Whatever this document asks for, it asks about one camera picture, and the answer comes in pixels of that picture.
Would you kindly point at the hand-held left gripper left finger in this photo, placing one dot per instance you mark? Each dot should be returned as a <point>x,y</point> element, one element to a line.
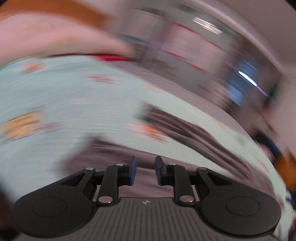
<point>132,170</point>

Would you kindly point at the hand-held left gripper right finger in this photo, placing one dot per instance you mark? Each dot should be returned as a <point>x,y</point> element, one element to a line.
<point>158,170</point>

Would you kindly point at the grey shirt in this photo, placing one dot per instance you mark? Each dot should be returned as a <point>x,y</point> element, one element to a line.
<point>148,176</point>

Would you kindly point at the quilted bee-print bedspread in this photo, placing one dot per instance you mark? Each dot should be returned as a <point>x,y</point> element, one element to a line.
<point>69,92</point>

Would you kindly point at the red blanket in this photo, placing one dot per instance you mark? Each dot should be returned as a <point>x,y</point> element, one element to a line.
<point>104,56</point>

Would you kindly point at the sliding-door wardrobe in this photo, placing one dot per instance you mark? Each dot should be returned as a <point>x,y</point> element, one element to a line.
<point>180,41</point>

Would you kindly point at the rolled floral quilt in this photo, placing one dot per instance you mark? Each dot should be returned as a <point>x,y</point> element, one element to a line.
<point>46,39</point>

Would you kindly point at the wooden headboard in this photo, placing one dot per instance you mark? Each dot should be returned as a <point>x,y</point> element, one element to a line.
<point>76,11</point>

